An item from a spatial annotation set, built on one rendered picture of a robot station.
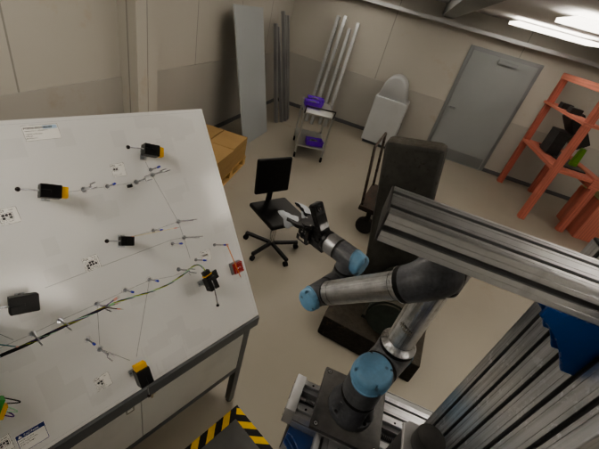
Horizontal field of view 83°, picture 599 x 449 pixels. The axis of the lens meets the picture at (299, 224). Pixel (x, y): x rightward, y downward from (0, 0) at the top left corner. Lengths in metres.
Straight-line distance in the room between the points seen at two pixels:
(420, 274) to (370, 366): 0.38
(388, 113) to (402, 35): 1.57
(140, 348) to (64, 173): 0.69
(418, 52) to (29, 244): 7.37
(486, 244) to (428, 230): 0.07
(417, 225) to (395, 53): 7.52
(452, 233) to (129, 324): 1.24
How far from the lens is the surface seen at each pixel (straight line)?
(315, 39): 8.20
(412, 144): 2.67
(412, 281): 0.84
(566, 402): 0.62
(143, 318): 1.48
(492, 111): 8.12
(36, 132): 1.42
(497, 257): 0.47
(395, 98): 7.21
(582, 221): 7.21
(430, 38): 7.89
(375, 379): 1.09
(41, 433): 1.50
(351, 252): 1.10
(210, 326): 1.63
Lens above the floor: 2.23
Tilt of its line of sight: 34 degrees down
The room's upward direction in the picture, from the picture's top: 16 degrees clockwise
